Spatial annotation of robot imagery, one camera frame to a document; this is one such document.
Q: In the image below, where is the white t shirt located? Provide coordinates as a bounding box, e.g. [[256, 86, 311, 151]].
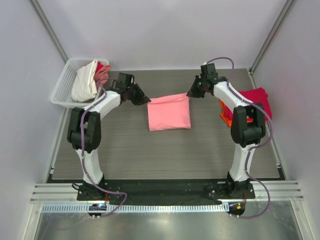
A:
[[71, 59, 98, 103]]

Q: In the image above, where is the white slotted cable duct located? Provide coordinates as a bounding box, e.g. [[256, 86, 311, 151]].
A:
[[41, 202, 229, 214]]

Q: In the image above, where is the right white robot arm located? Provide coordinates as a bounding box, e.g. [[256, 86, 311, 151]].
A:
[[186, 62, 266, 198]]

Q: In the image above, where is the crimson t shirt in basket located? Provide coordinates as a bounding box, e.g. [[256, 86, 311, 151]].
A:
[[95, 61, 104, 74]]

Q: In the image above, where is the aluminium frame post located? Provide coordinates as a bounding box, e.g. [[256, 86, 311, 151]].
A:
[[28, 0, 69, 63], [249, 0, 296, 75]]

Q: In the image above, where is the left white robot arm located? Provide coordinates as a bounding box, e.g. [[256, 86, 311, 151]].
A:
[[67, 72, 151, 201]]

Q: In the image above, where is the light pink t shirt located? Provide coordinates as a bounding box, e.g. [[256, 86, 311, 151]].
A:
[[147, 93, 191, 132]]

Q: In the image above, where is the left aluminium frame post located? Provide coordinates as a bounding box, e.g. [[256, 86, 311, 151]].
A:
[[28, 0, 69, 63]]

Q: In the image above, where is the white plastic laundry basket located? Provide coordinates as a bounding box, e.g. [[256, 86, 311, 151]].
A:
[[50, 57, 102, 109]]

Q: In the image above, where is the folded orange t shirt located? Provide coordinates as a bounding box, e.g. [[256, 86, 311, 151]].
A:
[[219, 99, 253, 128]]

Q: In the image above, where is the salmon pink t shirt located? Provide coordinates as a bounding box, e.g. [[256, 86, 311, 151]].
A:
[[93, 64, 112, 85]]

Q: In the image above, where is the folded magenta t shirt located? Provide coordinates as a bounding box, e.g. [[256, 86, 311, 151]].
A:
[[239, 87, 272, 119]]

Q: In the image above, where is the aluminium front rail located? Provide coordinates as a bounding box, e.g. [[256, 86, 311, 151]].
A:
[[30, 180, 304, 204]]

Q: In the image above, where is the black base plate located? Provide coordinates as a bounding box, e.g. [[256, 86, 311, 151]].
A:
[[76, 178, 256, 206]]

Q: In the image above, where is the right aluminium frame post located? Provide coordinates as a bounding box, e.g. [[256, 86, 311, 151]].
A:
[[249, 0, 296, 75]]

